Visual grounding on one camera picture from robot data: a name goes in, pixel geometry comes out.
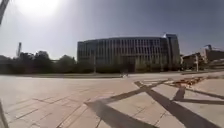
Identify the pale pole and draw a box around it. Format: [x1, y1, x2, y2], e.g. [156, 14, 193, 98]
[194, 54, 200, 73]

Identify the long low planter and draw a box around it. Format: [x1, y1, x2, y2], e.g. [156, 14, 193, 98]
[18, 72, 124, 80]

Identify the construction crane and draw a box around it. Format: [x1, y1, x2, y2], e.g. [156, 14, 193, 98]
[15, 41, 23, 58]

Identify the row of trees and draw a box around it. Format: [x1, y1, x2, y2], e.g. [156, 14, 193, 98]
[0, 50, 78, 75]

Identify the curved glass-fronted building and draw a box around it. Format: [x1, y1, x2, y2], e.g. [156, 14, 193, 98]
[76, 33, 182, 72]

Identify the grey paved plaza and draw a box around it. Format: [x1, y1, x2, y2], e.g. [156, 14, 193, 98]
[0, 71, 224, 128]

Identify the row of bushes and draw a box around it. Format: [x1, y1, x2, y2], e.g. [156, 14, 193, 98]
[75, 61, 183, 74]

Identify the building under construction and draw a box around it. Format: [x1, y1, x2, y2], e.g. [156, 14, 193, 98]
[181, 44, 224, 70]

